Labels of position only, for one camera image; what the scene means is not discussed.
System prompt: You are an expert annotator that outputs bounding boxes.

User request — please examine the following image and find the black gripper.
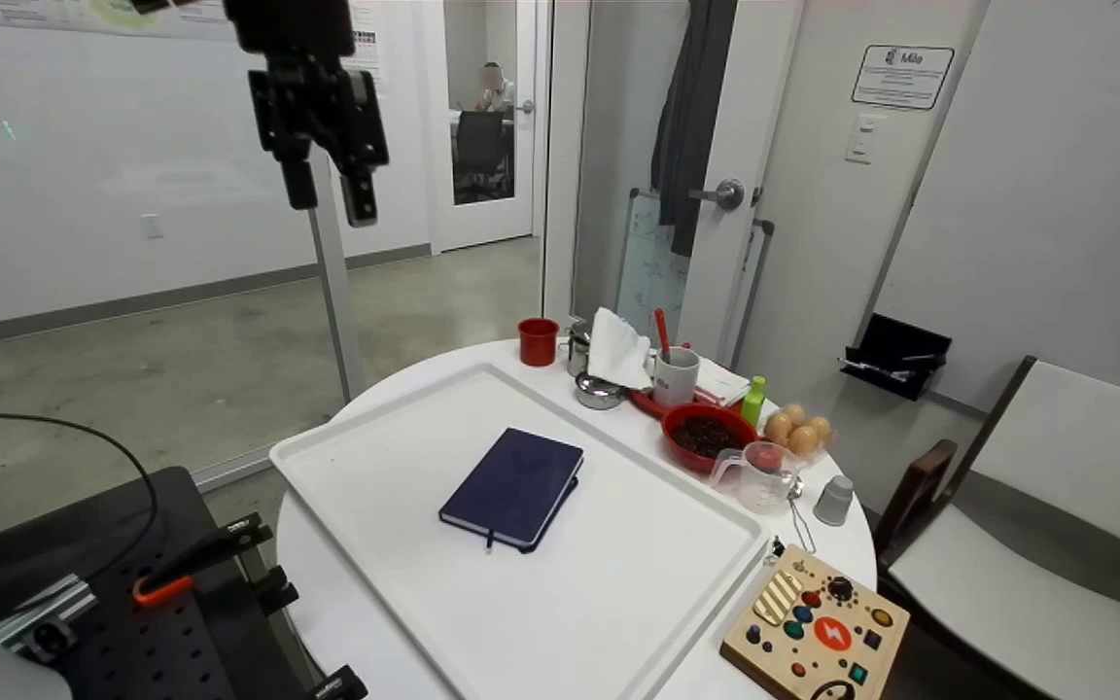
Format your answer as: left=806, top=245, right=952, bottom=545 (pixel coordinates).
left=247, top=54, right=392, bottom=229

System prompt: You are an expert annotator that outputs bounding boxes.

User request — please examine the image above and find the navy blue notebook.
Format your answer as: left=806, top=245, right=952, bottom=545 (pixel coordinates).
left=435, top=424, right=587, bottom=555

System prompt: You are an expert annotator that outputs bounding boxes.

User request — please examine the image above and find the black chair behind glass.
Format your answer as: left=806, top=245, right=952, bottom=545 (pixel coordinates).
left=450, top=111, right=519, bottom=205

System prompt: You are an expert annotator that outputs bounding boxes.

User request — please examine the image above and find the seated person behind glass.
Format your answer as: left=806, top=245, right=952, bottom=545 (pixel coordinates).
left=474, top=59, right=522, bottom=116

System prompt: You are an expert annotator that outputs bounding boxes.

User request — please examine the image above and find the red mug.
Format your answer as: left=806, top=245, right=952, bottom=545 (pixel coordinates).
left=514, top=317, right=563, bottom=370

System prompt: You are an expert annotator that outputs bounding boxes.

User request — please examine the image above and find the steel canister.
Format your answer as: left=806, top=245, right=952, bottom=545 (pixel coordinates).
left=563, top=319, right=594, bottom=380

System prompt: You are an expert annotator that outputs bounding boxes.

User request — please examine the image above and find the white cloth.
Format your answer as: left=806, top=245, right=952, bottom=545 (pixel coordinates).
left=585, top=302, right=653, bottom=393

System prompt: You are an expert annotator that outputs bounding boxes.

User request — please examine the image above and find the small leaning whiteboard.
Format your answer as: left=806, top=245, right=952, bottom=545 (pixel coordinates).
left=616, top=187, right=693, bottom=344

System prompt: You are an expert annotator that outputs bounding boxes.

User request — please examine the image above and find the small steel bowl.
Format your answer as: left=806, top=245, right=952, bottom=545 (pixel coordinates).
left=571, top=375, right=627, bottom=411

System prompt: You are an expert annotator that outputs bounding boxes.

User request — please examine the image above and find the dark hanging jacket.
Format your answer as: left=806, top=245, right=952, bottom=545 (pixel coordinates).
left=651, top=0, right=745, bottom=260

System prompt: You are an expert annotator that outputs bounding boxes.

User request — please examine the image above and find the red plate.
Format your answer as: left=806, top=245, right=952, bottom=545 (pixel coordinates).
left=624, top=387, right=724, bottom=424

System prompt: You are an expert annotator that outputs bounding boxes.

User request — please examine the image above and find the white mug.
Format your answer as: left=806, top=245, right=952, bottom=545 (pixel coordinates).
left=645, top=348, right=704, bottom=411

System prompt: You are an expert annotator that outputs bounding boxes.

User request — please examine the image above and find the white paper sheet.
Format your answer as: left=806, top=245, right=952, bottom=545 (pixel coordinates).
left=693, top=358, right=755, bottom=410

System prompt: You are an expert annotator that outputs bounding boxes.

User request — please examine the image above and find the red bowl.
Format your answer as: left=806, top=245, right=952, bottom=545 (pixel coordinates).
left=658, top=401, right=764, bottom=479

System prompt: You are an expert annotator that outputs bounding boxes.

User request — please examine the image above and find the green squeeze bottle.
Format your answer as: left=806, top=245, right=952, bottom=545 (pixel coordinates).
left=741, top=375, right=769, bottom=431

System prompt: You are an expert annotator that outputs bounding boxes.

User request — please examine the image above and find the large white tray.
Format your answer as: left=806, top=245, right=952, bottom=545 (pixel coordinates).
left=266, top=358, right=774, bottom=700

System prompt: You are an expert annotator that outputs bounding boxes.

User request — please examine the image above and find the white door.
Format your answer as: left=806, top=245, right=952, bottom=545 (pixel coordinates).
left=571, top=0, right=991, bottom=380

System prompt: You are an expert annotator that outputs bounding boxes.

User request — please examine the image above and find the black breadboard table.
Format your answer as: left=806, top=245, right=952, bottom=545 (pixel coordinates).
left=0, top=463, right=332, bottom=700

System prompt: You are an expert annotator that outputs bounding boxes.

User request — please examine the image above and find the aluminium extrusion bar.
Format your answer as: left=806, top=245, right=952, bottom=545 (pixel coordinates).
left=0, top=577, right=100, bottom=656

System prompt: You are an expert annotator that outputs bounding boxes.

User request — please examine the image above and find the clear plastic container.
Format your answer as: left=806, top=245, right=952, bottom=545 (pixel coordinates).
left=712, top=441, right=806, bottom=518

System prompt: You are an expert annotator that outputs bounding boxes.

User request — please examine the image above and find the thin metal utensil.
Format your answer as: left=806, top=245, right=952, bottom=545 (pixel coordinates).
left=778, top=472, right=824, bottom=555

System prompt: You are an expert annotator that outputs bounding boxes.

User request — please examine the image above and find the black floor tray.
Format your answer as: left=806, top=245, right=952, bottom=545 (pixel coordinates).
left=839, top=308, right=959, bottom=401

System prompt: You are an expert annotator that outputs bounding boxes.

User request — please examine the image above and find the small grey cup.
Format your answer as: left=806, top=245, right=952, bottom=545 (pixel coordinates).
left=815, top=472, right=860, bottom=528

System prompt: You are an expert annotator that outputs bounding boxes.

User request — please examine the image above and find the wooden button board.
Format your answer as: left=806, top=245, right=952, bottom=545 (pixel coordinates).
left=715, top=542, right=916, bottom=700

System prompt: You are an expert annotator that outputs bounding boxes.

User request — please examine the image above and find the wooden chair white cushion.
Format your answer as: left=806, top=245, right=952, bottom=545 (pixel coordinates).
left=873, top=353, right=1120, bottom=700

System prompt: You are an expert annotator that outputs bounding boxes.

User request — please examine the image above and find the white window frame post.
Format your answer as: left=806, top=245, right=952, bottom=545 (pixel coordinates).
left=305, top=142, right=367, bottom=401

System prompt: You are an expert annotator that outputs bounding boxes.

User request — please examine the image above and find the thin black cable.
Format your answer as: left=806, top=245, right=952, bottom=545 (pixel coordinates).
left=0, top=404, right=165, bottom=547

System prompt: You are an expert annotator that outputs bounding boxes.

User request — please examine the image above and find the silver door handle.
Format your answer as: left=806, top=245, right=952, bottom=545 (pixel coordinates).
left=689, top=179, right=746, bottom=213

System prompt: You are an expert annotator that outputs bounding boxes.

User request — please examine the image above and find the orange handled clamp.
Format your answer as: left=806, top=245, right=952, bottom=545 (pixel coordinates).
left=130, top=509, right=277, bottom=616

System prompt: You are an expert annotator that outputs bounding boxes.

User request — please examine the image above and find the small wall label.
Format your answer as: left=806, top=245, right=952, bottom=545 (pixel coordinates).
left=844, top=112, right=879, bottom=172

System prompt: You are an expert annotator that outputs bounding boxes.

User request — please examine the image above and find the white wall sign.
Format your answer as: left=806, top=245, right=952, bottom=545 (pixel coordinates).
left=847, top=41, right=962, bottom=112

